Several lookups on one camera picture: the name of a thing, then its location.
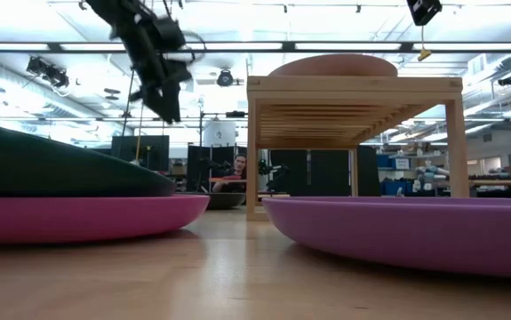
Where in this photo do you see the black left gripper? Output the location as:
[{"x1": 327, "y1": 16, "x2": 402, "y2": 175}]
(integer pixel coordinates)
[{"x1": 116, "y1": 12, "x2": 195, "y2": 125}]

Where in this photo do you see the dark grey plate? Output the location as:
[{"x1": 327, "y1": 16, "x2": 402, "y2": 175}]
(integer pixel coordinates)
[{"x1": 175, "y1": 191, "x2": 246, "y2": 211}]

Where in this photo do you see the dark green plate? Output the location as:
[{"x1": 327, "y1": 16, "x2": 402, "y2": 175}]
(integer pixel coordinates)
[{"x1": 0, "y1": 120, "x2": 177, "y2": 198}]

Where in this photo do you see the magenta pink plate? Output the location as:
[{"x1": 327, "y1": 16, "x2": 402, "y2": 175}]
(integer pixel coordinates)
[{"x1": 0, "y1": 194, "x2": 211, "y2": 245}]

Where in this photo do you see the pale beige-pink plate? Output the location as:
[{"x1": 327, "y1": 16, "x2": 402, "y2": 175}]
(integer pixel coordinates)
[{"x1": 267, "y1": 53, "x2": 399, "y2": 78}]

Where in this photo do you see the purple plate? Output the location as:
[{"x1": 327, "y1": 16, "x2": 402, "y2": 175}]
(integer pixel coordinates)
[{"x1": 262, "y1": 196, "x2": 511, "y2": 280}]

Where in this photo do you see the wooden slatted shelf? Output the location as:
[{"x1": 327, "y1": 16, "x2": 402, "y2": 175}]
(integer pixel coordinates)
[{"x1": 245, "y1": 76, "x2": 470, "y2": 222}]

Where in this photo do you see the white cylindrical tank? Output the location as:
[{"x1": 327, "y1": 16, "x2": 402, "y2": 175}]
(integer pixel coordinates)
[{"x1": 202, "y1": 119, "x2": 237, "y2": 148}]

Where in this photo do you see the black partition panel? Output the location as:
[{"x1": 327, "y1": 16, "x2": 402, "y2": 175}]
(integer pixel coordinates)
[
  {"x1": 187, "y1": 144, "x2": 248, "y2": 195},
  {"x1": 268, "y1": 145, "x2": 381, "y2": 198}
]

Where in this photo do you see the person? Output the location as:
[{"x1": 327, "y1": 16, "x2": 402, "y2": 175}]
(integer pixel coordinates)
[{"x1": 212, "y1": 153, "x2": 248, "y2": 194}]

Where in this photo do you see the black track spotlight cluster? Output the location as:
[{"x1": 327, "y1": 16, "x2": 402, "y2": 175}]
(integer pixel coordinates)
[{"x1": 25, "y1": 56, "x2": 70, "y2": 89}]

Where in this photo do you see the blue bin with white label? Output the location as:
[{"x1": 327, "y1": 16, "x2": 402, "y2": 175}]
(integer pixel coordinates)
[{"x1": 377, "y1": 153, "x2": 412, "y2": 171}]

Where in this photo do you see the blue storage bin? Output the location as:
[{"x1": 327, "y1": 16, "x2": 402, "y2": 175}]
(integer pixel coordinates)
[{"x1": 379, "y1": 177, "x2": 420, "y2": 196}]

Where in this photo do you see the wooden background table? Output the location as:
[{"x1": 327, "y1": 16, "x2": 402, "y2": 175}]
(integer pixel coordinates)
[{"x1": 467, "y1": 179, "x2": 511, "y2": 188}]

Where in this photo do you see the black hanging cable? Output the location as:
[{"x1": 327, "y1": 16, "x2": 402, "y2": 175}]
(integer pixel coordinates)
[{"x1": 120, "y1": 68, "x2": 135, "y2": 137}]

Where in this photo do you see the yellow hanging cord plug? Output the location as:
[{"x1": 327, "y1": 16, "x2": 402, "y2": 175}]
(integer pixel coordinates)
[{"x1": 417, "y1": 24, "x2": 433, "y2": 62}]

